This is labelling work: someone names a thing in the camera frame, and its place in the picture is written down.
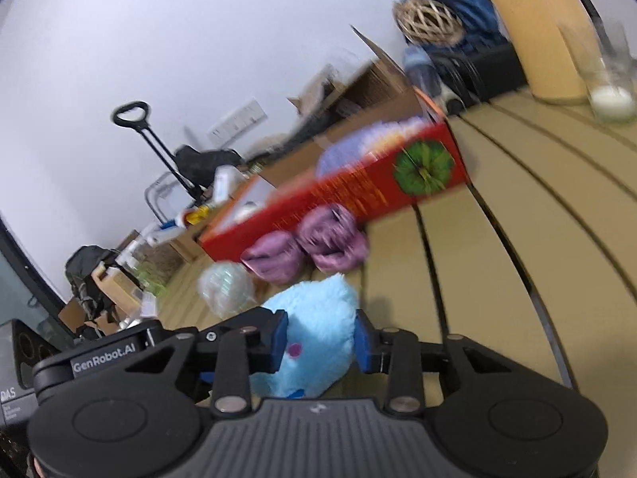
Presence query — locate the person's hand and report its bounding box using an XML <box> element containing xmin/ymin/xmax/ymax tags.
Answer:
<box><xmin>26</xmin><ymin>452</ymin><xmax>47</xmax><ymax>478</ymax></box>

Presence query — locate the glass candle jar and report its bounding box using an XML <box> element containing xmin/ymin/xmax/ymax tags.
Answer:
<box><xmin>559</xmin><ymin>18</ymin><xmax>636</xmax><ymax>123</ymax></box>

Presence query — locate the small brown cardboard box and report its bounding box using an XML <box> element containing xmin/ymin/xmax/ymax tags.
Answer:
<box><xmin>166</xmin><ymin>219</ymin><xmax>211</xmax><ymax>263</ymax></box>

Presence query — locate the pink satin scrunchie bag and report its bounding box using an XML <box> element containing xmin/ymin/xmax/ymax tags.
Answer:
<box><xmin>241</xmin><ymin>203</ymin><xmax>369</xmax><ymax>285</ymax></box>

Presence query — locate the yellow thermos jug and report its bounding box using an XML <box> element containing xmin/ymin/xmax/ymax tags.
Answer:
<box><xmin>491</xmin><ymin>0</ymin><xmax>590</xmax><ymax>105</ymax></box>

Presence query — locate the white bottle in box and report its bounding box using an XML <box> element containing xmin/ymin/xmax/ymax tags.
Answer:
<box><xmin>213</xmin><ymin>165</ymin><xmax>243</xmax><ymax>205</ymax></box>

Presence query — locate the black grey backpack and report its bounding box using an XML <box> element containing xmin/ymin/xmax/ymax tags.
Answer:
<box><xmin>65</xmin><ymin>245</ymin><xmax>119</xmax><ymax>324</ymax></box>

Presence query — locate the black bag on floor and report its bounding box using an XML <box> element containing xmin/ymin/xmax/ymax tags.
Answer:
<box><xmin>433</xmin><ymin>42</ymin><xmax>527</xmax><ymax>109</ymax></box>

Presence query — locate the wall power outlet strip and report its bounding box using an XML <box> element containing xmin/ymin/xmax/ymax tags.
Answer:
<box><xmin>208</xmin><ymin>99</ymin><xmax>267</xmax><ymax>145</ymax></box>

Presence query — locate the open cardboard box behind table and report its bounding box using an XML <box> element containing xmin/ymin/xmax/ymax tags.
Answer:
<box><xmin>288</xmin><ymin>25</ymin><xmax>410</xmax><ymax>132</ymax></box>

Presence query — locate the folding step stool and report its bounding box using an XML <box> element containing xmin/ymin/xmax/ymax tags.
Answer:
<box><xmin>144</xmin><ymin>172</ymin><xmax>193</xmax><ymax>222</ymax></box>

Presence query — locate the black camera tripod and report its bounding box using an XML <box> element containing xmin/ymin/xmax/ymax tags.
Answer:
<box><xmin>580</xmin><ymin>0</ymin><xmax>612</xmax><ymax>49</ymax></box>

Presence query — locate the wooden block box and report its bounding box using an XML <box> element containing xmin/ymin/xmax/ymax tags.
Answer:
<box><xmin>92</xmin><ymin>264</ymin><xmax>143</xmax><ymax>314</ymax></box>

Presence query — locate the red cardboard box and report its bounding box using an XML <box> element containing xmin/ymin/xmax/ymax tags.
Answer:
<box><xmin>199</xmin><ymin>90</ymin><xmax>470</xmax><ymax>261</ymax></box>

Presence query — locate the light blue plush toy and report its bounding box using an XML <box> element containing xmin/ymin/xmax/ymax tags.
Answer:
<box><xmin>250</xmin><ymin>273</ymin><xmax>358</xmax><ymax>399</ymax></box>

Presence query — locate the lilac fluffy towel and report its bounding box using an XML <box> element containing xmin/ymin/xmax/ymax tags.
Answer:
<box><xmin>315</xmin><ymin>117</ymin><xmax>431</xmax><ymax>178</ymax></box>

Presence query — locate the iridescent mesh scrubber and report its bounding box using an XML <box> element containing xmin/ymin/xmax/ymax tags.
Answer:
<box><xmin>197</xmin><ymin>261</ymin><xmax>257</xmax><ymax>319</ymax></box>

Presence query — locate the woven rattan ball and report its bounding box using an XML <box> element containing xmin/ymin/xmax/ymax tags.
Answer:
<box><xmin>393</xmin><ymin>0</ymin><xmax>465</xmax><ymax>47</ymax></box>

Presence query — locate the black trolley bag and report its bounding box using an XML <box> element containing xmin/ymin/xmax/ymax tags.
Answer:
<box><xmin>174</xmin><ymin>146</ymin><xmax>244</xmax><ymax>187</ymax></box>

